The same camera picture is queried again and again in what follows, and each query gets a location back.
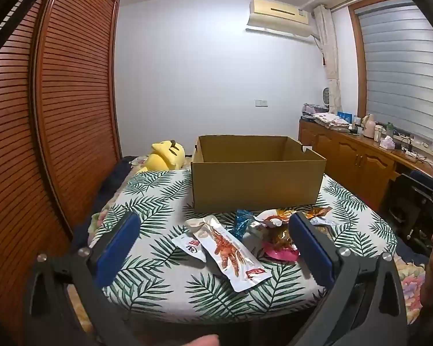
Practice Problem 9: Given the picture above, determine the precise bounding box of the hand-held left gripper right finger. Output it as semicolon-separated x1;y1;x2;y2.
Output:
289;212;408;346

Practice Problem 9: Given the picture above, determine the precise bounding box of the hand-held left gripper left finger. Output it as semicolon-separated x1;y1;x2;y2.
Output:
22;212;141;346

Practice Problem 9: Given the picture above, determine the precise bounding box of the pink snack packet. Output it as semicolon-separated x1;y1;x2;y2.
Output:
262;243;301;262

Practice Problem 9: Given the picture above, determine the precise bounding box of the yellow brown snack packet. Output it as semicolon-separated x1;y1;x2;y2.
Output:
263;223;296;251

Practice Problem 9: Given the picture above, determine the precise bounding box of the white silver snack packet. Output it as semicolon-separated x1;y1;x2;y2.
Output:
308;216;339;227

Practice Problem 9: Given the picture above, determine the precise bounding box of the golden brown snack packet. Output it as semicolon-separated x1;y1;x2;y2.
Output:
303;205;333;220

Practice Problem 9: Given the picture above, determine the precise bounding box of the orange and white snack packet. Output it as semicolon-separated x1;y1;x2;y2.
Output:
256;209;293;228

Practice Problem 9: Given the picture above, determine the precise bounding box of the small white snack packet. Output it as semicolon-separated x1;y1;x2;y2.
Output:
172;232;207;263

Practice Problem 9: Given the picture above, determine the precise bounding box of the blue snack packet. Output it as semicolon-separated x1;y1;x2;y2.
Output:
232;209;266;238

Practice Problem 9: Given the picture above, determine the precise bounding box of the long white chicken foot packet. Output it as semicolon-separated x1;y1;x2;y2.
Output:
186;215;273;293

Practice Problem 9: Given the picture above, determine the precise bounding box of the brown cardboard box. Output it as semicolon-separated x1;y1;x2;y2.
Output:
191;135;327;214

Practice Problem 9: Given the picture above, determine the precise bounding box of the person's left hand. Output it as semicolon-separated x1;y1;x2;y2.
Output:
186;334;220;346

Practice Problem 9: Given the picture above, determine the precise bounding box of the green leaf print cloth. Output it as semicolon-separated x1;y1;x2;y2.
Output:
88;168;397;323

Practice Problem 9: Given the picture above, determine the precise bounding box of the navy blanket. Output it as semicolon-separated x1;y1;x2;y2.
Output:
72;156;141;246

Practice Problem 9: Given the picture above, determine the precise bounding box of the wooden side cabinet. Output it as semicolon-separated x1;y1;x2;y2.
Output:
298;119;433;217

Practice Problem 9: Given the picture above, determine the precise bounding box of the yellow plush toy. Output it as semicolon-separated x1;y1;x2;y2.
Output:
137;140;186;173

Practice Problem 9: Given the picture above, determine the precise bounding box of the floral bed sheet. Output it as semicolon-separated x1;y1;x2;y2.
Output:
67;153;432;336

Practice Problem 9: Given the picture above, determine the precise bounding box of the black office chair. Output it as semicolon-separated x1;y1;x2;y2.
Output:
388;169;433;249

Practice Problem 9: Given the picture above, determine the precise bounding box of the folded floral cloth stack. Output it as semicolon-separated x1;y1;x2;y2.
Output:
312;112;350;130

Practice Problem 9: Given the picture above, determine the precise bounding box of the wide brown louvered wardrobe door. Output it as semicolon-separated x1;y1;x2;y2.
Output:
0;0;71;332

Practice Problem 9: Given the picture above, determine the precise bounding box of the purple cloth bundle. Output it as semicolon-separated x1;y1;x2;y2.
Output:
302;103;329;116

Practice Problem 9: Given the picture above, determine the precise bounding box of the narrow brown louvered wardrobe door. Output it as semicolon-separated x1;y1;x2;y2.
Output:
32;0;122;231

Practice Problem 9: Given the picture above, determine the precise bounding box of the beige patterned curtain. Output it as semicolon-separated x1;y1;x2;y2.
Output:
312;4;341;114

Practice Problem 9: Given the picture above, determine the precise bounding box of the grey window blind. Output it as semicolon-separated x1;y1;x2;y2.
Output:
357;0;433;152

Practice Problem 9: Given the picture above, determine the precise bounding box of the wooden window frame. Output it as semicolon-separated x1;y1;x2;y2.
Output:
348;0;419;119

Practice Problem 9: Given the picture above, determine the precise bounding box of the wall air conditioner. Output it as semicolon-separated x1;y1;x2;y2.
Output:
246;0;313;38

